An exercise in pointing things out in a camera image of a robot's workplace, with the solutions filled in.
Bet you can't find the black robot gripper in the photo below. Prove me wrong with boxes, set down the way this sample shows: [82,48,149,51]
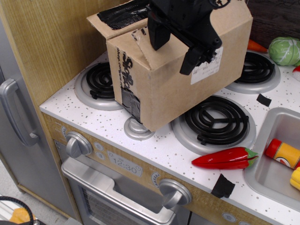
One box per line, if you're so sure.
[148,0,223,75]

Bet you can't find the small brown cardboard box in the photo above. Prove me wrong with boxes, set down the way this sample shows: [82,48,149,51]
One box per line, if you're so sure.
[88,0,253,131]

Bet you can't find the orange toy carrot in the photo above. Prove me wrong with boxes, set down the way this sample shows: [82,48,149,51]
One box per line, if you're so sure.
[247,39,268,53]

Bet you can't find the front right black burner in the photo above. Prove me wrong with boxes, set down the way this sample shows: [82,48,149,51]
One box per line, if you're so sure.
[172,96,256,155]

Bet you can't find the black burner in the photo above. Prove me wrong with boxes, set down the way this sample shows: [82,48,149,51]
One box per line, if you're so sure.
[226,50,281,94]
[172,96,256,155]
[75,62,122,111]

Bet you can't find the back right black burner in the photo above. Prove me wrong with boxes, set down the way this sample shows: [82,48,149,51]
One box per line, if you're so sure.
[226,50,281,94]

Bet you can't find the left black burner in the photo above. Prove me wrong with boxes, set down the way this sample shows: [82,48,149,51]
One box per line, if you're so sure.
[75,62,122,111]

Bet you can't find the small silver centre burner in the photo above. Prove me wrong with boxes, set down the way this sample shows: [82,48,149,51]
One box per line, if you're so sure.
[124,117,155,141]

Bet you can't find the black tape piece back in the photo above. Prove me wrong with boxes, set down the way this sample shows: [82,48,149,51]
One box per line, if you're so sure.
[256,94,272,107]

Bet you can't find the black tape piece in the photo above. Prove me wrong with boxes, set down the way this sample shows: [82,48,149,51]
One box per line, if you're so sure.
[256,94,272,107]
[211,174,235,198]

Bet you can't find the green toy cabbage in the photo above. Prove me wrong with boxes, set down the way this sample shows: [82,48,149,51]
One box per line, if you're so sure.
[268,37,300,66]

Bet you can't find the red white toy food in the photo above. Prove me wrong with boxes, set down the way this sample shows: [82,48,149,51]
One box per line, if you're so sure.
[292,66,300,81]

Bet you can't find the red toy chili pepper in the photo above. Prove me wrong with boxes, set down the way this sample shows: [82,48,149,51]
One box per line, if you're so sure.
[191,147,258,170]

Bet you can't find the oven clock display panel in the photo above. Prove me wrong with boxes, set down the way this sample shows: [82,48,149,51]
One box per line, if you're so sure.
[107,151,143,177]

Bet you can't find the left silver oven knob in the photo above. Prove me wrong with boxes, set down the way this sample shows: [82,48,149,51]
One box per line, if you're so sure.
[66,131,93,158]

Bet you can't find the silver oven knob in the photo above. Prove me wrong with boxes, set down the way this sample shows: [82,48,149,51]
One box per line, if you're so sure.
[66,131,93,158]
[159,179,192,209]

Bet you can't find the right silver oven knob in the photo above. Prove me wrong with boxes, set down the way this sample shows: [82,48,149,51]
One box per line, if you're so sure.
[159,179,192,209]

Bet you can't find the black tape piece front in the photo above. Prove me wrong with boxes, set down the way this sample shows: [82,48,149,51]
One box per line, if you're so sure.
[211,174,235,198]

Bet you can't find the red yellow toy bottle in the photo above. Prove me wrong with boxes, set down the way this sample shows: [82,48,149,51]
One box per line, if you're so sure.
[264,139,300,170]

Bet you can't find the silver toy sink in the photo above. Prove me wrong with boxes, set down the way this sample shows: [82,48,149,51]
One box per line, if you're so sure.
[244,107,300,211]

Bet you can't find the yellow toy corn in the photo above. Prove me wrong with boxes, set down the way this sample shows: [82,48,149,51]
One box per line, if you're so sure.
[290,167,300,190]

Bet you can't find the orange object on floor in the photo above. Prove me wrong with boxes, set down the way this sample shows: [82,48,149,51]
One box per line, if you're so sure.
[9,208,36,225]

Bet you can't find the silver oven door handle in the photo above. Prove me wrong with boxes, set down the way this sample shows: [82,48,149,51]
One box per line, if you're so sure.
[61,158,176,225]

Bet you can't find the grey fridge door handle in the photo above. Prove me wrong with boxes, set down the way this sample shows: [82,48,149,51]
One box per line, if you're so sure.
[0,78,39,147]

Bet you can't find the black cable loop floor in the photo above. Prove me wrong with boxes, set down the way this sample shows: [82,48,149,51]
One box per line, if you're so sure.
[0,196,34,225]

